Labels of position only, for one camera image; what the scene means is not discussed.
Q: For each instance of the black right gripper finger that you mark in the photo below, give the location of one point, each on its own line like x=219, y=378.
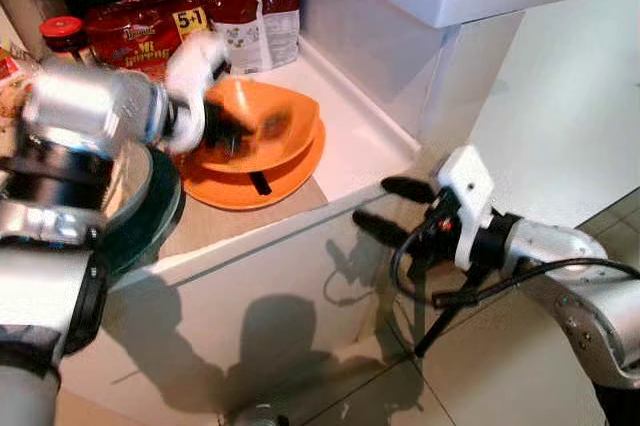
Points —
x=385, y=228
x=408, y=189

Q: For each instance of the orange plastic bowl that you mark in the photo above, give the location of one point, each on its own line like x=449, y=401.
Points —
x=280, y=106

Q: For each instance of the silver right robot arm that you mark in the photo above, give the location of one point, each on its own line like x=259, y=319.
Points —
x=590, y=316

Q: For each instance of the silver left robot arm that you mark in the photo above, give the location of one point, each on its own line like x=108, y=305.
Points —
x=80, y=106

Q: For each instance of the orange plastic plate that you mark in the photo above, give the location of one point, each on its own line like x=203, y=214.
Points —
x=295, y=181

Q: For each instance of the brown placemat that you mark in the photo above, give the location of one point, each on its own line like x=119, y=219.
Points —
x=220, y=226

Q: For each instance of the black slanted metal leg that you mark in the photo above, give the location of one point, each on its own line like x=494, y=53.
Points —
x=448, y=314

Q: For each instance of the red and white snack bag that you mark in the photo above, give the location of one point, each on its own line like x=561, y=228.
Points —
x=255, y=26

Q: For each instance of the dark green round plate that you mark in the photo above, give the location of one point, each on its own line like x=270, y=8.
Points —
x=160, y=216

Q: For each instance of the shiny steel bowl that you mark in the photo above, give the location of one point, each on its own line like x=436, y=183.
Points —
x=128, y=191

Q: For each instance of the red noodle multipack bag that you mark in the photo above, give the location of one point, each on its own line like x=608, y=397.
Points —
x=135, y=31

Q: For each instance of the jar with red lid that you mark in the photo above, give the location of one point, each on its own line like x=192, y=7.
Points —
x=65, y=34

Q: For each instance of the colourful food packet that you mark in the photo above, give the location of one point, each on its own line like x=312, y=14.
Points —
x=12, y=81

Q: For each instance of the grey robot foot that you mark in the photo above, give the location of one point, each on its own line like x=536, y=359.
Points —
x=262, y=416

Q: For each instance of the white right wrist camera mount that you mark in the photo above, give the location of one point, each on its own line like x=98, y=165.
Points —
x=468, y=186

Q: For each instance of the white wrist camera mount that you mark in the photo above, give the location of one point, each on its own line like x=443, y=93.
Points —
x=195, y=61
x=468, y=186

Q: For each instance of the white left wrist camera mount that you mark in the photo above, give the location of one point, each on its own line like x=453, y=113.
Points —
x=195, y=61

